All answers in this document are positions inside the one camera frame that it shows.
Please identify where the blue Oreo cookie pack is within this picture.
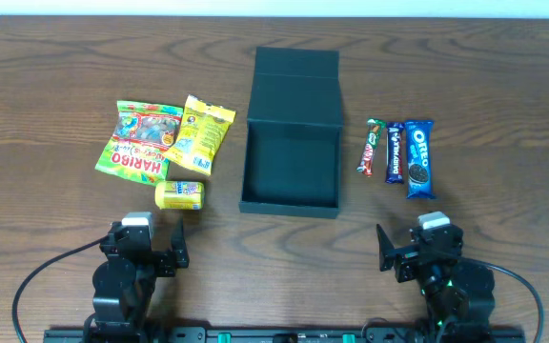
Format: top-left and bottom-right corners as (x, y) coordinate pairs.
(405, 120), (436, 199)

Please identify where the black cable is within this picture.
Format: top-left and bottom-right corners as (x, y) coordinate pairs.
(10, 236), (109, 343)
(459, 255), (545, 343)

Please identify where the yellow candy bag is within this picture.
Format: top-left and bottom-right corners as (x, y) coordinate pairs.
(163, 94), (236, 176)

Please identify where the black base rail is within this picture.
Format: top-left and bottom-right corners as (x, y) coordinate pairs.
(43, 324), (527, 343)

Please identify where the KitKat Milo bar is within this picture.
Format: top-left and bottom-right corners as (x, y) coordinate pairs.
(356, 118), (386, 176)

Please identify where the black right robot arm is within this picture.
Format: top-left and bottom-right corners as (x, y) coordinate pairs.
(376, 224), (495, 342)

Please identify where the black left cable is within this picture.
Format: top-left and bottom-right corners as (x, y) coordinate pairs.
(10, 236), (109, 343)

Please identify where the black right cable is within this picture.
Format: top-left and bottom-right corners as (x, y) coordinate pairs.
(459, 255), (545, 343)

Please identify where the green Haribo gummy bag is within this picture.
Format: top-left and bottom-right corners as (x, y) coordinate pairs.
(95, 100), (183, 186)

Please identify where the dark green gift box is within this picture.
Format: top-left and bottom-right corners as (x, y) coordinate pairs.
(239, 47), (343, 219)

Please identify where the yellow candy canister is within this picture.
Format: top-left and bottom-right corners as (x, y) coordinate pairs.
(154, 181), (205, 211)

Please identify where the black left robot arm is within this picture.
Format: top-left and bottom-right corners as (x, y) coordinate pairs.
(85, 221), (190, 342)

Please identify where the Dairy Milk chocolate bar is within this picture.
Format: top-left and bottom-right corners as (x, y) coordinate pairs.
(386, 122), (404, 184)

